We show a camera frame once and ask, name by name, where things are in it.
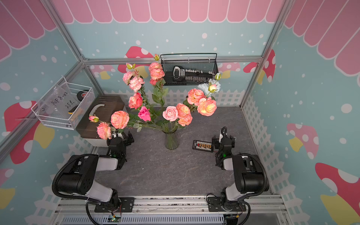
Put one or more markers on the clear glass vase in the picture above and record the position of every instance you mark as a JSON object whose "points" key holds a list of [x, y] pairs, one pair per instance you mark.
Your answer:
{"points": [[171, 141]]}

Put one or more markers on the black tape roll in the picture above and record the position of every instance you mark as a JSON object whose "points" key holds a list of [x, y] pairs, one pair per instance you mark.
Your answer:
{"points": [[81, 95]]}

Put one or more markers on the tall pink carnation stem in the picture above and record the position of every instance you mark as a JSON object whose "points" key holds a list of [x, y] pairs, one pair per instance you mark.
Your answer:
{"points": [[136, 83]]}

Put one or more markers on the orange pink rose spray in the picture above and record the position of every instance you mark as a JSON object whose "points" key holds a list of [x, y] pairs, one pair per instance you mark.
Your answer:
{"points": [[196, 101]]}

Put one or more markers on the brown lidded storage box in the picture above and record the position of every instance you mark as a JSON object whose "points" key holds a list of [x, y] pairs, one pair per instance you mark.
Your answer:
{"points": [[99, 111]]}

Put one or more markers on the magenta rose stem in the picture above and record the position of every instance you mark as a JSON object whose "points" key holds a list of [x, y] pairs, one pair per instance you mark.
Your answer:
{"points": [[149, 118]]}

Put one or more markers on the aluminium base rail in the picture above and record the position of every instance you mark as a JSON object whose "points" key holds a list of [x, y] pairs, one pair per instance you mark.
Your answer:
{"points": [[175, 210]]}

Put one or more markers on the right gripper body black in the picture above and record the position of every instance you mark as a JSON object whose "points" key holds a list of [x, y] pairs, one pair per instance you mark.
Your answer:
{"points": [[217, 141]]}

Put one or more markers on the clear wire wall basket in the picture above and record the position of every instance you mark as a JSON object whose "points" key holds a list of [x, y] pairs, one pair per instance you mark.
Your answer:
{"points": [[60, 108]]}

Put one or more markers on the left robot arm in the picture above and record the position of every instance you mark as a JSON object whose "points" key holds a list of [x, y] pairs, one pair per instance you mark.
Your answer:
{"points": [[76, 179]]}

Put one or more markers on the black wire mesh basket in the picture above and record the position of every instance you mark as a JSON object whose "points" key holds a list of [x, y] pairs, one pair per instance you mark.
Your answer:
{"points": [[189, 68]]}

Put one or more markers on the white blue flower stem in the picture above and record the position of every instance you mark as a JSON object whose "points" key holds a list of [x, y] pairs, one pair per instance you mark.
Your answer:
{"points": [[212, 86]]}

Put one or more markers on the pink rose stem bunch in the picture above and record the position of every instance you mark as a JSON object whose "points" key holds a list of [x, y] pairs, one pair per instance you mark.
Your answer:
{"points": [[118, 122]]}

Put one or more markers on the black connector board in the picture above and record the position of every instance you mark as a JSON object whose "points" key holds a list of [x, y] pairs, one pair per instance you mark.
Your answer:
{"points": [[202, 146]]}

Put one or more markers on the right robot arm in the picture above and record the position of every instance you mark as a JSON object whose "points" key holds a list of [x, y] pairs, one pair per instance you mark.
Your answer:
{"points": [[250, 178]]}

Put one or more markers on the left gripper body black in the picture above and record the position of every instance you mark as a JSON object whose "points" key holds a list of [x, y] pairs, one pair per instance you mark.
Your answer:
{"points": [[126, 142]]}

